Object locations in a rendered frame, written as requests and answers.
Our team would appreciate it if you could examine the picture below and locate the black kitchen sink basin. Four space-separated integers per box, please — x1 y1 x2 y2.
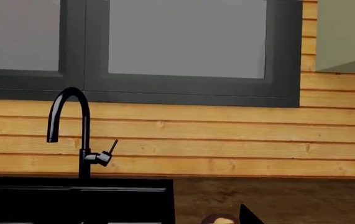
0 175 176 224

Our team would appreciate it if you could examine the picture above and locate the dark grey framed window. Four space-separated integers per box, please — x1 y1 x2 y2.
0 0 303 108

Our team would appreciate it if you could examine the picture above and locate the black gooseneck faucet spout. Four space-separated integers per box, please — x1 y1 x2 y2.
46 86 91 179

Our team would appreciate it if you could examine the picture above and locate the brown round food item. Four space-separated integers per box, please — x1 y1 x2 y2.
201 213 239 224

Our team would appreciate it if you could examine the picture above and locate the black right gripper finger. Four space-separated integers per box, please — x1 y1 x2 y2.
239 203 265 224

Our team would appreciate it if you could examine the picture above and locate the black faucet lever handle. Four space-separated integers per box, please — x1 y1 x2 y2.
83 139 119 167

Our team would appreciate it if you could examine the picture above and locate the pale green wall cabinet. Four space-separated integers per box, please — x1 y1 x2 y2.
315 0 355 75

